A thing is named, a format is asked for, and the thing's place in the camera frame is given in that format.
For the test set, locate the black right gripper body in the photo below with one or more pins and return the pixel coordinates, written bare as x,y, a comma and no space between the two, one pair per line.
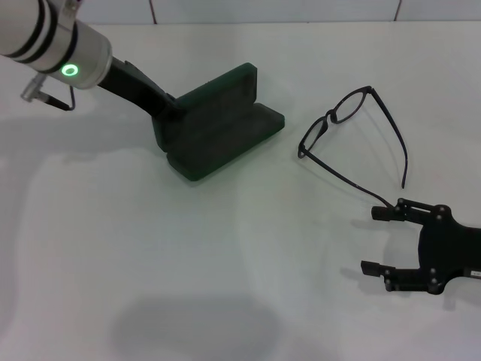
451,248

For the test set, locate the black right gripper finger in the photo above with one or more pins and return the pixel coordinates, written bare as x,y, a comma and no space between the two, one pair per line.
409,212
407,279

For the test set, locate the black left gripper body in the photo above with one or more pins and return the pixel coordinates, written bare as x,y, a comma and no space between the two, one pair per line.
135,88

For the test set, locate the green glasses case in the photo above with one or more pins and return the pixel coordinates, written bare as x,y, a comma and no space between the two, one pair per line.
218,139

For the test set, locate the black glasses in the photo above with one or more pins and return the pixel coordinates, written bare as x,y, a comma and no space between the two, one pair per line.
330,114

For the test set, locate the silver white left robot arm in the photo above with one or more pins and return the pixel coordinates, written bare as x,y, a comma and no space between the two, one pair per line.
37,30

